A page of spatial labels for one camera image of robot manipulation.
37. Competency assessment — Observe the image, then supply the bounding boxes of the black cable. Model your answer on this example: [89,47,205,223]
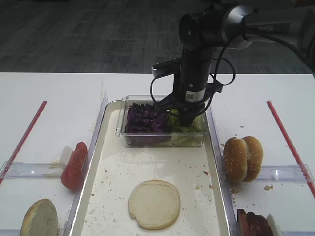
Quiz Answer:
[149,36,236,111]

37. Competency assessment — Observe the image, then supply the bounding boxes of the white plastic stopper left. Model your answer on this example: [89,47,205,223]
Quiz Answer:
[60,146,73,170]

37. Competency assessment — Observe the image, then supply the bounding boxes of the clear long rail left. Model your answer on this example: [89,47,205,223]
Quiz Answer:
[62,92,108,236]

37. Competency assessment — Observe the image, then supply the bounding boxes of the clear plastic salad box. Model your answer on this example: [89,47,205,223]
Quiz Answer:
[116,95,208,148]

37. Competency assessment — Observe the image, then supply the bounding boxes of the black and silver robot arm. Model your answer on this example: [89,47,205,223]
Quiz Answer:
[152,0,315,126]

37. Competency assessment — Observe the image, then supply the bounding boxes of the sesame bun left piece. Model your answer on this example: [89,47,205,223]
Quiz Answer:
[223,137,248,183]

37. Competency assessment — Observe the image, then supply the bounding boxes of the clear cross rail upper left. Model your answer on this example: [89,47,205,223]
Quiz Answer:
[0,161,63,179]

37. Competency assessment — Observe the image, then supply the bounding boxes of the white plastic stopper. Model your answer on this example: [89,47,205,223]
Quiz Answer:
[60,146,73,170]
[266,214,283,236]

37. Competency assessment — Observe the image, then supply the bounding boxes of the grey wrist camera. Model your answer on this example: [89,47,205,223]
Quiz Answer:
[151,58,182,79]

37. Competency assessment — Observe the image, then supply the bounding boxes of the sesame bun piece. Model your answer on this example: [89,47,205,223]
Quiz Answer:
[223,137,248,183]
[243,136,263,182]

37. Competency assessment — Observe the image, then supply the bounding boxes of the shredded purple cabbage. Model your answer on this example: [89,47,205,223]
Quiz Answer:
[125,103,171,133]

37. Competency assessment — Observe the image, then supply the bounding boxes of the white plastic stopper right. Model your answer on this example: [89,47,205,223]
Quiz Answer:
[266,214,283,236]

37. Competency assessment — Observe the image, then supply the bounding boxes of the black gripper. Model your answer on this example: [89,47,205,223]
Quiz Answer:
[154,47,222,126]

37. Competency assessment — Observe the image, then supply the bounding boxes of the clear long rail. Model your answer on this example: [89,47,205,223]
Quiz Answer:
[62,92,108,236]
[206,107,240,236]

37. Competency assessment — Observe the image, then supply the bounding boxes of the standing bun half left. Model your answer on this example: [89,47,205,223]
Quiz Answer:
[20,198,58,236]

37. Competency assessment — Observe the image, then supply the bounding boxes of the clear cross rail upper right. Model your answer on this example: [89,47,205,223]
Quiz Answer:
[254,165,315,183]

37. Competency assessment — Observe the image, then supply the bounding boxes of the brown meat patty slices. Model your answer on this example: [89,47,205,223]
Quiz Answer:
[237,209,274,236]

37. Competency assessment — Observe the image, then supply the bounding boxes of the clear cross rail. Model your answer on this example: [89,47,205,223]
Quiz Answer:
[0,161,63,179]
[254,165,315,183]

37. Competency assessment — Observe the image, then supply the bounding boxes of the bun half on tray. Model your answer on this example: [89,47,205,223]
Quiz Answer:
[128,179,181,230]

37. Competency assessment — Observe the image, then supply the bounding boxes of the clear long rail right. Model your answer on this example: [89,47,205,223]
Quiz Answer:
[206,107,240,236]

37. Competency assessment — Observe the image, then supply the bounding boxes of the green lettuce leaves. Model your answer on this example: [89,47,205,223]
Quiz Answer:
[168,115,206,147]

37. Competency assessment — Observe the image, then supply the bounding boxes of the red strip left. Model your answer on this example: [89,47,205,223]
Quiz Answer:
[0,100,47,183]

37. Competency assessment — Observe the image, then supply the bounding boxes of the red tomato slices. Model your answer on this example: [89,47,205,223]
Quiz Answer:
[61,142,88,191]

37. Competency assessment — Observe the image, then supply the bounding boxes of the red strip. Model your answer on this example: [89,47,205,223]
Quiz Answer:
[266,100,315,196]
[0,100,47,183]

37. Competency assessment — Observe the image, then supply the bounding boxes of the sesame bun right piece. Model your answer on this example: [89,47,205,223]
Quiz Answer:
[243,136,263,182]

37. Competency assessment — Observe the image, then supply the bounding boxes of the red strip right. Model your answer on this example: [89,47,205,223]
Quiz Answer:
[266,100,315,196]

